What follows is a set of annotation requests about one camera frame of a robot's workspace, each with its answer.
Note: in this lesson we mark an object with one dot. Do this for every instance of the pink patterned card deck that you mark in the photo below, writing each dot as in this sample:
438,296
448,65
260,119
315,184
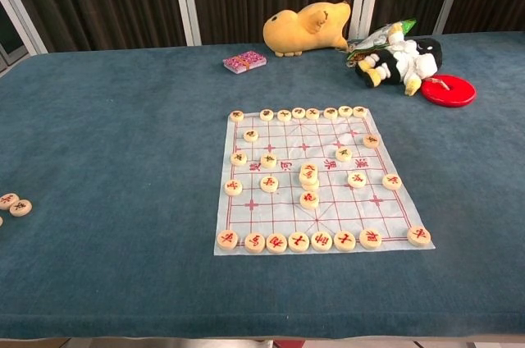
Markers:
244,62

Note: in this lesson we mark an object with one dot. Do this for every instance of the yellow plush animal toy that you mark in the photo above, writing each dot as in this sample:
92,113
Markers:
299,32

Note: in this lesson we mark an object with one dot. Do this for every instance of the green and white snack bag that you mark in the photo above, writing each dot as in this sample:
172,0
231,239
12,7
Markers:
371,42

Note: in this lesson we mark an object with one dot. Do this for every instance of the white paper xiangqi board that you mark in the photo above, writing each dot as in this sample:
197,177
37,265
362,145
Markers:
279,216

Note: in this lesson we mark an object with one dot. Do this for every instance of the black haired plush doll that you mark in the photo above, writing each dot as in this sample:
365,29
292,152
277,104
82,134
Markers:
393,67

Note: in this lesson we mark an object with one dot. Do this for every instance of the red round disc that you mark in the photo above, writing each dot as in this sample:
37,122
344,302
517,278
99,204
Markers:
455,94

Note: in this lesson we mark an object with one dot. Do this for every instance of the blue-green felt table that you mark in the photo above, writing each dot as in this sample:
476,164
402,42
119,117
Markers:
123,138

